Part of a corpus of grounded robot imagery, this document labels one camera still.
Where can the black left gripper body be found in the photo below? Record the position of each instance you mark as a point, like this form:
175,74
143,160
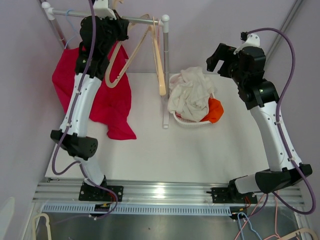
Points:
114,32

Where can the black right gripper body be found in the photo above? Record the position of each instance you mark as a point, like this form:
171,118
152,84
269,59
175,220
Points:
234,72

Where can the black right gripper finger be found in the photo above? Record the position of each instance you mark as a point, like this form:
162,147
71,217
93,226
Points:
224,69
223,53

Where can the orange t shirt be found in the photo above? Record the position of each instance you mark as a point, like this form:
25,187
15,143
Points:
216,111

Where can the white t shirt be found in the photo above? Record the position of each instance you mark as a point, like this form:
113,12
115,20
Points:
189,93

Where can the pink wire hanger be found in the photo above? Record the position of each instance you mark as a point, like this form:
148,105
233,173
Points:
158,27

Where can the magenta t shirt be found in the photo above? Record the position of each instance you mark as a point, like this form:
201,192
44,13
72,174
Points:
111,106

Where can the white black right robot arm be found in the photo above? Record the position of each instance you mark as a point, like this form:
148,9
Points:
246,69

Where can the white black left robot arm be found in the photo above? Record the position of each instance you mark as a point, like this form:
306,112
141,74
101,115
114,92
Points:
91,66

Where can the pink hanger on floor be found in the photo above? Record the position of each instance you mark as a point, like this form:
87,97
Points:
258,224

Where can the cream hanger on floor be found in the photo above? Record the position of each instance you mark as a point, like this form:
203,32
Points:
299,232

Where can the silver clothes rack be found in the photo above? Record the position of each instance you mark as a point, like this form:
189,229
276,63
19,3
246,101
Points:
164,23

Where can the white perforated plastic basket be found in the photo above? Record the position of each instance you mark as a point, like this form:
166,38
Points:
187,123

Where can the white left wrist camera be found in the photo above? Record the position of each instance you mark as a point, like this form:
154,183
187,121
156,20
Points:
102,9

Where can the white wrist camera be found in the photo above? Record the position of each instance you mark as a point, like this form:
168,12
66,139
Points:
102,9
248,40

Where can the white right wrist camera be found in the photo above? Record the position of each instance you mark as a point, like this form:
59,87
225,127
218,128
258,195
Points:
248,40

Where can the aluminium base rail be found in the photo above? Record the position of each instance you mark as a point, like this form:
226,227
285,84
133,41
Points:
144,198

